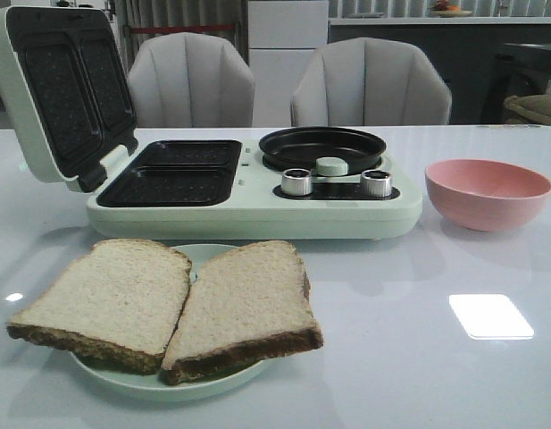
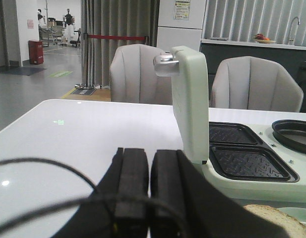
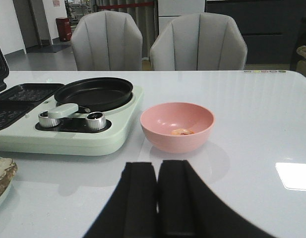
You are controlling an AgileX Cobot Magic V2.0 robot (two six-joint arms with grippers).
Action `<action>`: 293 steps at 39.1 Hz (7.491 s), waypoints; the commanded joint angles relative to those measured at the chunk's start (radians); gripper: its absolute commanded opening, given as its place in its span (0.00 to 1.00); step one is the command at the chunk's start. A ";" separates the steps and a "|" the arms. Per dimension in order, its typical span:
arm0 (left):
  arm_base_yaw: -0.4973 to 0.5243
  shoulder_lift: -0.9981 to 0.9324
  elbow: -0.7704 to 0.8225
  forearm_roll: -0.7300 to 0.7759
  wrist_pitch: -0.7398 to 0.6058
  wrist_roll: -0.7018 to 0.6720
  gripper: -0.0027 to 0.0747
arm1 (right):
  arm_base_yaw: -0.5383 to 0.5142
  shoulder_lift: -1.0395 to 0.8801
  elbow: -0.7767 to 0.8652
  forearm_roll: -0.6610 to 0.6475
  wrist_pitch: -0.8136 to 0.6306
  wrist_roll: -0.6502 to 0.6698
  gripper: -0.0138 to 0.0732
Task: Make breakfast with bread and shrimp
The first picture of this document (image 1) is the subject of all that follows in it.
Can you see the pink bowl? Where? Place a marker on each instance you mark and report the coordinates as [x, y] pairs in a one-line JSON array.
[[486, 195]]

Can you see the right silver control knob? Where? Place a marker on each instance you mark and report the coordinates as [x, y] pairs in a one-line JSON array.
[[375, 183]]

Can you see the left grey chair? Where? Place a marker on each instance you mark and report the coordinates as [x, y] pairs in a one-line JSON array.
[[189, 80]]

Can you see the black washing machine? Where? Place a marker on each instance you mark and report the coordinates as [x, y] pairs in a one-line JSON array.
[[518, 70]]

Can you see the beige sofa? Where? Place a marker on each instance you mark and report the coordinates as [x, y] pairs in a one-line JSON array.
[[534, 109]]

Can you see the bread slice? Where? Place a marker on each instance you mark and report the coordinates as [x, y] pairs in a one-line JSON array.
[[121, 302], [248, 304]]

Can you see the grey curtain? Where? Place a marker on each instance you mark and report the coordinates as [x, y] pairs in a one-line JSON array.
[[178, 13]]

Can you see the dark kitchen counter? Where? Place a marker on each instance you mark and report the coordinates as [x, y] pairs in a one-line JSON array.
[[461, 49]]

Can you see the fruit plate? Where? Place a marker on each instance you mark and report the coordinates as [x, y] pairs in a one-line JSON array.
[[444, 9]]

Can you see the grey chair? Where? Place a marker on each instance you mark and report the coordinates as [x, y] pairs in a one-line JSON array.
[[370, 82], [189, 80]]

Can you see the left silver control knob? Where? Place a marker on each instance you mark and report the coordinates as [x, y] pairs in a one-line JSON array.
[[296, 182]]

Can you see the green breakfast maker base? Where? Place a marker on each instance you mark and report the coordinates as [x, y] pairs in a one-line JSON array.
[[221, 190]]

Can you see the black round frying pan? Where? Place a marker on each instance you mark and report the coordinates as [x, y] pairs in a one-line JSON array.
[[300, 147]]

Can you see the white refrigerator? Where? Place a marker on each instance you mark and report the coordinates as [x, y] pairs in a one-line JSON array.
[[282, 36]]

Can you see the green breakfast maker lid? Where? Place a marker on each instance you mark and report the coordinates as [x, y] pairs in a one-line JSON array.
[[65, 92]]

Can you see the red barrier belt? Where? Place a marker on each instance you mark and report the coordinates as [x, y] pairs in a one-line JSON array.
[[200, 29]]

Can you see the right grey chair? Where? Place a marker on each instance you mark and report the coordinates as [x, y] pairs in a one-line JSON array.
[[370, 82]]

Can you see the silver control knob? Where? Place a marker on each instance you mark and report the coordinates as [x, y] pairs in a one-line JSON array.
[[296, 182], [375, 183]]

